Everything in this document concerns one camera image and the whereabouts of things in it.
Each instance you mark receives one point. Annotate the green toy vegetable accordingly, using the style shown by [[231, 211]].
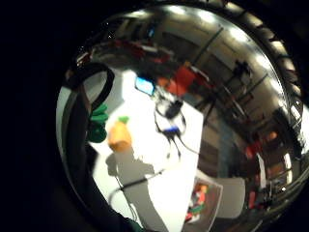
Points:
[[96, 129]]

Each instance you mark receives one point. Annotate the orange toy fruit green top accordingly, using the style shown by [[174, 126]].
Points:
[[119, 137]]

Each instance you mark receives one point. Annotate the tablet with blue screen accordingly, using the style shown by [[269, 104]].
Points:
[[144, 85]]

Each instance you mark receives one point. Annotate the blue and black adapter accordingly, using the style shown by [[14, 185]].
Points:
[[171, 130]]

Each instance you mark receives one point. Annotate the black electronic device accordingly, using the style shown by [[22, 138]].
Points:
[[173, 109]]

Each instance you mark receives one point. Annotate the red chair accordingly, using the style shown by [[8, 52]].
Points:
[[182, 80]]

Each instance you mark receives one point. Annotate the box of coloured toys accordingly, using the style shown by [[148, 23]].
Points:
[[200, 201]]

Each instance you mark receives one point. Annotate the grey chair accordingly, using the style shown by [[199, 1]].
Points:
[[233, 196]]

